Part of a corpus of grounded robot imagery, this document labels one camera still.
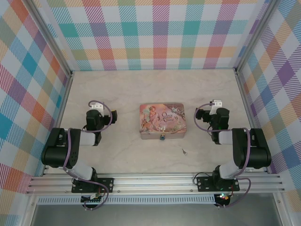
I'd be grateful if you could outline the right lit circuit board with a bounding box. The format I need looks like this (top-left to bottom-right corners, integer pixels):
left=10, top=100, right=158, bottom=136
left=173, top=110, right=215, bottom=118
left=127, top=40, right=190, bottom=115
left=214, top=193, right=230, bottom=203

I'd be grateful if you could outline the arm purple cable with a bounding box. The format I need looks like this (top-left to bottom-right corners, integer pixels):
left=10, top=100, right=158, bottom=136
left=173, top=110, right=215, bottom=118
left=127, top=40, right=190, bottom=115
left=194, top=102, right=252, bottom=209
left=62, top=100, right=113, bottom=211

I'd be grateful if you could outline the aluminium side rail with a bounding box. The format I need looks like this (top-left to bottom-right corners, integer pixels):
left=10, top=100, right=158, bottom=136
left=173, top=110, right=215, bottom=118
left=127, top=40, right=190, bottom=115
left=234, top=68, right=271, bottom=174
left=41, top=70, right=74, bottom=177

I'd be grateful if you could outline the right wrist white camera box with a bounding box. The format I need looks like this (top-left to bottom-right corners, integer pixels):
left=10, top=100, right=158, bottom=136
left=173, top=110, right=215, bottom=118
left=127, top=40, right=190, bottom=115
left=209, top=99, right=223, bottom=115

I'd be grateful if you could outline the white slotted cable duct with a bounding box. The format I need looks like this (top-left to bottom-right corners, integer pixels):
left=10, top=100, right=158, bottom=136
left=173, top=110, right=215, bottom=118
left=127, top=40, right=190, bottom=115
left=37, top=194, right=216, bottom=205

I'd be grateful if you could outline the left green circuit board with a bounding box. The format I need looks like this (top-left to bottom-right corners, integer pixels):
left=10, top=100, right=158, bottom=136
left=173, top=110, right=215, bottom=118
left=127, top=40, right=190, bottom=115
left=80, top=194, right=103, bottom=204

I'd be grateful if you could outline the long aluminium base rail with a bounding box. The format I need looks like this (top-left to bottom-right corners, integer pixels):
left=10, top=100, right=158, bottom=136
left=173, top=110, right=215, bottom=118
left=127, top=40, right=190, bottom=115
left=25, top=172, right=285, bottom=195

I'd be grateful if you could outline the aluminium corner post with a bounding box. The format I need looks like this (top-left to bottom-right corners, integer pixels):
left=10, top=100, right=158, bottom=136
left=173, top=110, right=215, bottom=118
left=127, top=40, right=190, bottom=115
left=27, top=0, right=74, bottom=79
left=234, top=0, right=277, bottom=74

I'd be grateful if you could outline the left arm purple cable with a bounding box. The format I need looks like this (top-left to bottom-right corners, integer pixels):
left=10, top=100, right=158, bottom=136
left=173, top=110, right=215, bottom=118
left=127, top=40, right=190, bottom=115
left=62, top=100, right=113, bottom=211

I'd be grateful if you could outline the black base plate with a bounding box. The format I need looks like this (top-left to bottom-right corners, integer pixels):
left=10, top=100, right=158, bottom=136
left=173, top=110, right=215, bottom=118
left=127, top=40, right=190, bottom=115
left=196, top=176, right=241, bottom=192
left=71, top=177, right=115, bottom=194

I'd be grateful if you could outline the pink illustrated tin box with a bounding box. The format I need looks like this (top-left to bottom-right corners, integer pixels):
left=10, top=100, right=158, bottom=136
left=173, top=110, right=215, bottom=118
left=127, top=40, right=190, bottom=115
left=139, top=103, right=186, bottom=140

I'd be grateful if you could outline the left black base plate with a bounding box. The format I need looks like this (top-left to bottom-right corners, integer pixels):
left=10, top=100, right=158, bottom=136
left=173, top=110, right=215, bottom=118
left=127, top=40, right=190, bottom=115
left=71, top=177, right=115, bottom=194

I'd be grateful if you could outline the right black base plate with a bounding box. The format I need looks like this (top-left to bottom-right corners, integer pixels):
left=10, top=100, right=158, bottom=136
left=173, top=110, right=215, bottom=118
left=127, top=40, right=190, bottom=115
left=196, top=176, right=241, bottom=192

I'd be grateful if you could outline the grey metal sheet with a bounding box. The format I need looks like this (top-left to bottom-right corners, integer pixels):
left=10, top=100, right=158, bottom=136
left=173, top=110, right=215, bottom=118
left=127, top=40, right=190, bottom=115
left=30, top=203, right=283, bottom=226

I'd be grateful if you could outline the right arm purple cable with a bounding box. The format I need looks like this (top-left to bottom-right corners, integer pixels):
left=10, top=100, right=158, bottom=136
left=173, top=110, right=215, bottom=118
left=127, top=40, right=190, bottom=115
left=194, top=102, right=252, bottom=209

